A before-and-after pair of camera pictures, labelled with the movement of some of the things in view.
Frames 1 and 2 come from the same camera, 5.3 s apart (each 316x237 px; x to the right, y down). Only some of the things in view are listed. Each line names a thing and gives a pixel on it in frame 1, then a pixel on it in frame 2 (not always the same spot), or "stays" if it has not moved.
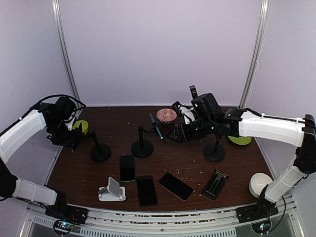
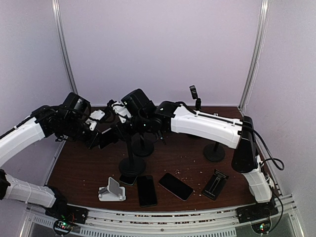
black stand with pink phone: [193, 92] stays
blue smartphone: [146, 191] stays
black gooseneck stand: [99, 152] to [132, 166]
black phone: [176, 186] stays
